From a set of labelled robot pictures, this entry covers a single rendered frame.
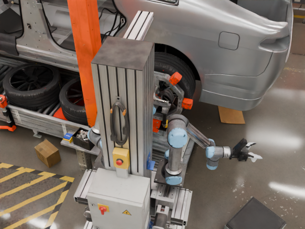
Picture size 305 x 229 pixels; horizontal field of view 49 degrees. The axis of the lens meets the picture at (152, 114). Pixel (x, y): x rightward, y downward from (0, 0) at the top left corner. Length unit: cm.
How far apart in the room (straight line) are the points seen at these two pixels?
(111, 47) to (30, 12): 210
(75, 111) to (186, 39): 144
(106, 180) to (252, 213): 149
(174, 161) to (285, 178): 190
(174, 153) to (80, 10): 125
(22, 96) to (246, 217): 265
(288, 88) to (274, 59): 208
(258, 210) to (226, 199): 50
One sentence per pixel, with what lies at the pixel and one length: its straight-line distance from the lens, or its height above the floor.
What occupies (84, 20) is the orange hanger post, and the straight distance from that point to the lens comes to 262.
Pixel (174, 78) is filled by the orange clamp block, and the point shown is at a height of 114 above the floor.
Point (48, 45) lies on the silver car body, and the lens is 377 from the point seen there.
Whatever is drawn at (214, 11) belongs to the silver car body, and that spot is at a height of 169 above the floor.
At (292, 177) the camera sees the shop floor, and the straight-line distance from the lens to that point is 391.
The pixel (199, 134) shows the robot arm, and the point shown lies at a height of 127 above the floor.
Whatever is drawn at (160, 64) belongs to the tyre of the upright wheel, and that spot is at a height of 118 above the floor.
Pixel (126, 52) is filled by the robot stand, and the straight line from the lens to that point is 163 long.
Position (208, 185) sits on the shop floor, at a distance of 359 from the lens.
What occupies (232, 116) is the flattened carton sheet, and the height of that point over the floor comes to 1.
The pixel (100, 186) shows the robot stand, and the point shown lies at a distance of 205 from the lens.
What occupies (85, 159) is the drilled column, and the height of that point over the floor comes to 24.
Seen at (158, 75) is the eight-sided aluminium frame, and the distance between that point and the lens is 300.
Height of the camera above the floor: 291
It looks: 43 degrees down
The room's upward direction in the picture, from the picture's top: 1 degrees clockwise
